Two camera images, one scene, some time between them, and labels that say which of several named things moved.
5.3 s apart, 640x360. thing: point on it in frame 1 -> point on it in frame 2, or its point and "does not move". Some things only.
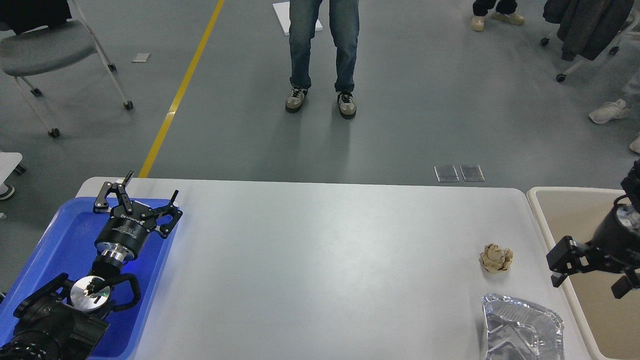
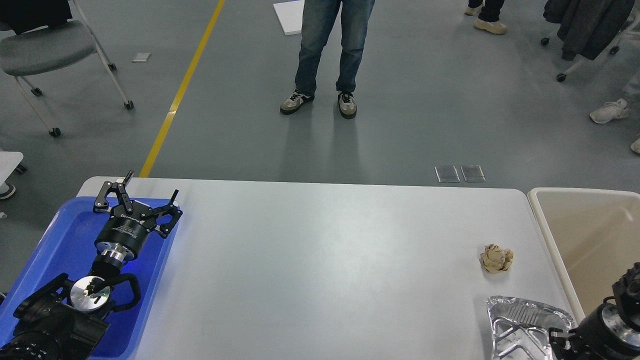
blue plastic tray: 64,243 does not move
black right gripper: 616,249 -> 593,339
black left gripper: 122,236 does not move
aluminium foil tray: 514,330 does not move
